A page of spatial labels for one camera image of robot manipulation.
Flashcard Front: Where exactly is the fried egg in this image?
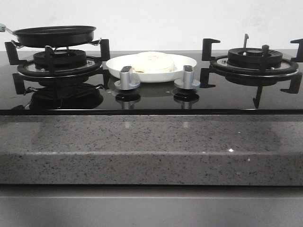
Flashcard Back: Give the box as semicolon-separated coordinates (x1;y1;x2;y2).
131;52;175;73

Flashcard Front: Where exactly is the white round plate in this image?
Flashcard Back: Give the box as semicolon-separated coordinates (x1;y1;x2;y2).
106;54;197;83

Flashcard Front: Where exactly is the black frying pan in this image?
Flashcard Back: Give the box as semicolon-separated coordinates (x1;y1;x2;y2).
0;24;96;48

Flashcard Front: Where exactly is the black glass cooktop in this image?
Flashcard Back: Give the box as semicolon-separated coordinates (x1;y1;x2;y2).
0;51;303;115

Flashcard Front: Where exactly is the silver left stove knob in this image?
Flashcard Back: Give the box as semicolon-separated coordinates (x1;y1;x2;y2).
114;66;141;90

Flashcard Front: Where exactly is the silver stove knob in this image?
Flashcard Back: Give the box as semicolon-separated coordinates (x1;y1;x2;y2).
174;65;200;90
114;66;141;90

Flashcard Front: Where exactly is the silver right stove knob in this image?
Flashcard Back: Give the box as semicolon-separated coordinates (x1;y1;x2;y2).
174;65;200;90

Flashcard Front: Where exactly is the right black pan support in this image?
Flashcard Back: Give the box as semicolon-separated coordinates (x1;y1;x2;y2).
200;34;303;108

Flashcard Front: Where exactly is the black pan support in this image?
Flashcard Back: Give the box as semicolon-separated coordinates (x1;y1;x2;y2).
200;34;303;108
5;39;110;94

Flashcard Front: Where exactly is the left black gas burner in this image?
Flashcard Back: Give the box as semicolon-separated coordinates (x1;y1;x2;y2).
33;50;87;70

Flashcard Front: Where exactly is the black gas burner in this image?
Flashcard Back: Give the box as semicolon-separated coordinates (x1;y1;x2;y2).
227;48;283;69
33;50;87;70

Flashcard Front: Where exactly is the right black gas burner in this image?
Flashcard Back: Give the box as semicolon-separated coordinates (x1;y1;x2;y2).
227;48;283;69

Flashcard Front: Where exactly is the left black pan support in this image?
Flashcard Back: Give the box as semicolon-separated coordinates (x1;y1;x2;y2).
5;39;110;94

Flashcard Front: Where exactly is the grey cabinet front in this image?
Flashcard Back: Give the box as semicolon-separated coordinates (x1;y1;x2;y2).
0;185;303;227

